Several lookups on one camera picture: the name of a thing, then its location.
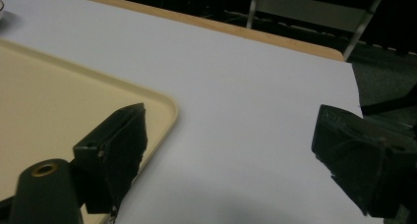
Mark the black stand leg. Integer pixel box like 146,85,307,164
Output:
360,83,417,117

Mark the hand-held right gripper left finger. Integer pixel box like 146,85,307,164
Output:
72,102,149,216

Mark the white paper table cover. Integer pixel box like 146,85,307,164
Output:
0,0,385,224

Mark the beige plastic tray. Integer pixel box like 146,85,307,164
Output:
0,37,180,224

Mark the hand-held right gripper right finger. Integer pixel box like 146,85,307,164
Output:
311,104,417,219

